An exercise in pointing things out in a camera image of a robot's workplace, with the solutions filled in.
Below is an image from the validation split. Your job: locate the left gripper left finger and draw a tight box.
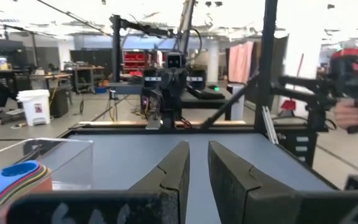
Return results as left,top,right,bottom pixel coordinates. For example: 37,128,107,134
7,141,191,224

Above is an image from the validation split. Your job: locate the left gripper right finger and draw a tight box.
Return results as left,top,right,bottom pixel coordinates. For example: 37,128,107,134
208,140,358,224

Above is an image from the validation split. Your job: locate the orange measuring cup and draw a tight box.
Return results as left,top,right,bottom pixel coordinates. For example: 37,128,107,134
23,177,53,202

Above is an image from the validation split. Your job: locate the clear plastic basket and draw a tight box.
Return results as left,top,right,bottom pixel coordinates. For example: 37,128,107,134
0,138,94,224

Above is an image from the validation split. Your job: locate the black desk with keyboard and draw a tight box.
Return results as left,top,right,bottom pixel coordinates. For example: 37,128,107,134
178,83,233,121

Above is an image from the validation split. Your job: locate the red storage shelf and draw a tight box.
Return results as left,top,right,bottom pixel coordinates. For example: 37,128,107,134
122,51,152,77

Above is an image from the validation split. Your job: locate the white pillar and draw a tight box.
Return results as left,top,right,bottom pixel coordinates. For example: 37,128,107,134
206,40,220,83

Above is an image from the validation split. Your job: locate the pink hanging cloth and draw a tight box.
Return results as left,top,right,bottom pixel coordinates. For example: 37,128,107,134
227,41,255,84

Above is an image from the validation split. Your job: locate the wooden workbench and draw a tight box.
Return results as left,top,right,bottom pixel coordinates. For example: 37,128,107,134
29,64,105,94

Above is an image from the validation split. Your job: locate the black red handheld device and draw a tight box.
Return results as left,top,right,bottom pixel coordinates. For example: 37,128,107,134
270,48,358,134

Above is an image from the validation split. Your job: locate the person's hand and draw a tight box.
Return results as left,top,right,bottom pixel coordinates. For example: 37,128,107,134
334,99,358,130

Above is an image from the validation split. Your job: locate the white trash bin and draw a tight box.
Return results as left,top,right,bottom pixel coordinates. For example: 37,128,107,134
16,89,52,127

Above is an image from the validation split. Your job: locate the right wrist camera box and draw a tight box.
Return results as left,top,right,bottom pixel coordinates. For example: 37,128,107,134
166,52,186,69

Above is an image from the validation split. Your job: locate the black diagonal frame brace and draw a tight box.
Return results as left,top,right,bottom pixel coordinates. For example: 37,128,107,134
200,74,259,130

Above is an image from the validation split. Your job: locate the black overhead mount frame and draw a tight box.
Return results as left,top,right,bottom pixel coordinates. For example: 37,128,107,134
109,14,180,83

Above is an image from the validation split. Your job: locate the silver metal rail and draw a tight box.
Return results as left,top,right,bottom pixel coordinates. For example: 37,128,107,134
261,105,279,146

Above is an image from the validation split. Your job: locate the black frame post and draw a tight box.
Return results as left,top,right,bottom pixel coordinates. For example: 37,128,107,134
253,0,279,133

